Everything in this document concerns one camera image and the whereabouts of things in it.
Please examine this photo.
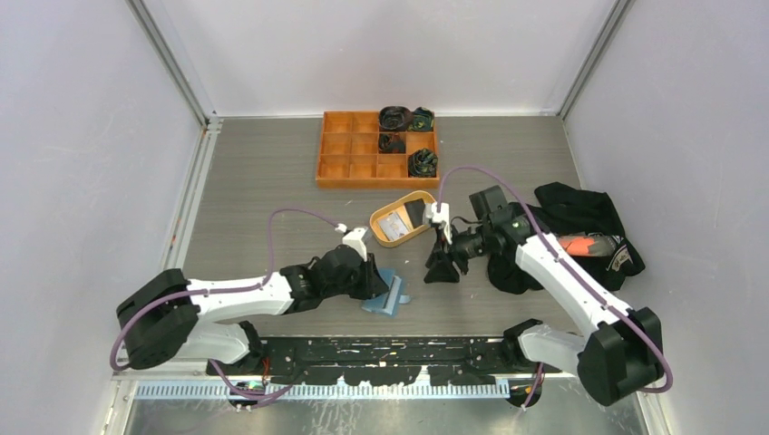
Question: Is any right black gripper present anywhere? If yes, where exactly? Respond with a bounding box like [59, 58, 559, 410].
[423, 222, 492, 284]

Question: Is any blue leather card holder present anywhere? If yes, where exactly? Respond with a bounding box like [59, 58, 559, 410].
[361, 268, 412, 317]

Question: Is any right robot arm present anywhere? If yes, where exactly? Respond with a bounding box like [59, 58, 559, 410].
[423, 186, 671, 406]

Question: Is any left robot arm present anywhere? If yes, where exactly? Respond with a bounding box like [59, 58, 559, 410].
[111, 245, 390, 374]

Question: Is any grey card in tray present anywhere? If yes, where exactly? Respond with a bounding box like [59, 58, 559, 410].
[377, 212, 411, 242]

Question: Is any dark card in tray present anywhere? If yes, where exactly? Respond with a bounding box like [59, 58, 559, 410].
[404, 198, 426, 229]

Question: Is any oval wooden tray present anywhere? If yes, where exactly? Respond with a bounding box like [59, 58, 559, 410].
[369, 190, 435, 248]

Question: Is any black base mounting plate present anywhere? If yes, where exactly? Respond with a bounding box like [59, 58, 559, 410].
[219, 336, 536, 387]

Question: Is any dark rolled sock middle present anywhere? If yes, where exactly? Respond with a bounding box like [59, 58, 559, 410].
[377, 133, 406, 154]

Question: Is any dark rolled sock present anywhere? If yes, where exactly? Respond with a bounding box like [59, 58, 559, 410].
[378, 106, 414, 131]
[377, 133, 406, 154]

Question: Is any orange compartment organizer tray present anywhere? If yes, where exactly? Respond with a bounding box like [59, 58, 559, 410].
[315, 111, 442, 189]

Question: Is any black garment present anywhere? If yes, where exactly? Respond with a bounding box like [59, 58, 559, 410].
[482, 182, 646, 295]

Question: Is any green rolled sock top right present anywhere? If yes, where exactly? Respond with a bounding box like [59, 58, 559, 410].
[408, 107, 435, 132]

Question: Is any dark rolled sock top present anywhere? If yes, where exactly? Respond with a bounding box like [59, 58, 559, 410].
[378, 106, 414, 131]

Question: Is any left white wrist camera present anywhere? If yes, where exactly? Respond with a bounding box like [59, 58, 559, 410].
[335, 223, 371, 261]

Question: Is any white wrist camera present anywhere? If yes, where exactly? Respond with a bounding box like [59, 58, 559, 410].
[335, 223, 371, 261]
[423, 202, 453, 245]

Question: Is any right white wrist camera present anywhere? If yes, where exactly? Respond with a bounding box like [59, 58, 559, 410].
[423, 202, 453, 245]

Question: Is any aluminium frame rail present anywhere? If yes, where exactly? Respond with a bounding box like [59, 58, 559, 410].
[114, 360, 596, 411]

